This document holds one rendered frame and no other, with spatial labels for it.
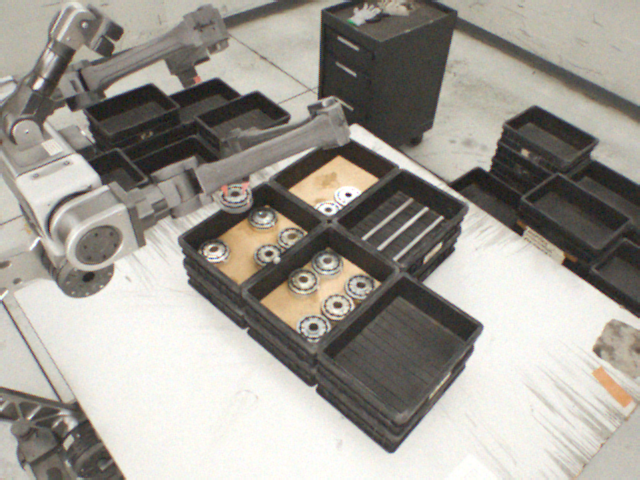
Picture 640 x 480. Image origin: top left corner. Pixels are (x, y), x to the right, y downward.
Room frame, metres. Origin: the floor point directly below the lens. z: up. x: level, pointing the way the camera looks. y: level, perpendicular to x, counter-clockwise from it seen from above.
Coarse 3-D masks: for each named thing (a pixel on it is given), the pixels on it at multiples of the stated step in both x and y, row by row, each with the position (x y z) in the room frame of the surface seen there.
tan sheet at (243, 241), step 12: (240, 228) 1.36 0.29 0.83; (276, 228) 1.37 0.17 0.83; (300, 228) 1.38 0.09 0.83; (228, 240) 1.30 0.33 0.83; (240, 240) 1.30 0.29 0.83; (252, 240) 1.30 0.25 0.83; (264, 240) 1.31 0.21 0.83; (276, 240) 1.31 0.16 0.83; (240, 252) 1.25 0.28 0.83; (252, 252) 1.25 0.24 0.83; (228, 264) 1.19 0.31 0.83; (240, 264) 1.19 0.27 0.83; (252, 264) 1.20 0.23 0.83; (228, 276) 1.14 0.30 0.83; (240, 276) 1.14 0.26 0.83
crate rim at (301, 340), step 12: (324, 228) 1.28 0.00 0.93; (336, 228) 1.29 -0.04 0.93; (312, 240) 1.23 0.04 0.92; (372, 252) 1.19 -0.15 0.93; (276, 264) 1.12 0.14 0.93; (264, 276) 1.07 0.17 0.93; (252, 300) 0.98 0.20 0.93; (264, 312) 0.94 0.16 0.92; (276, 324) 0.91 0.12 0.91; (288, 324) 0.90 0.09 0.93; (336, 324) 0.91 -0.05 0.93; (300, 336) 0.86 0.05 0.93; (324, 336) 0.87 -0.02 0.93; (312, 348) 0.83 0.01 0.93
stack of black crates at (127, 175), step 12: (96, 156) 1.98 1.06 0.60; (108, 156) 2.01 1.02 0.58; (120, 156) 2.02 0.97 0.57; (96, 168) 1.96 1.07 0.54; (108, 168) 2.00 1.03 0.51; (120, 168) 2.03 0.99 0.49; (132, 168) 1.94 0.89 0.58; (108, 180) 1.94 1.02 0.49; (120, 180) 1.95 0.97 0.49; (132, 180) 1.95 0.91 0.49; (144, 180) 1.84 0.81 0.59
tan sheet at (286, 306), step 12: (348, 264) 1.22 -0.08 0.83; (348, 276) 1.17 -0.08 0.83; (324, 288) 1.11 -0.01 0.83; (336, 288) 1.12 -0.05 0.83; (264, 300) 1.05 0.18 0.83; (276, 300) 1.06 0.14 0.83; (288, 300) 1.06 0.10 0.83; (300, 300) 1.06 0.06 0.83; (312, 300) 1.06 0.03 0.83; (276, 312) 1.01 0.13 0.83; (288, 312) 1.01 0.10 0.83; (300, 312) 1.02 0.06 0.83; (312, 312) 1.02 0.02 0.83
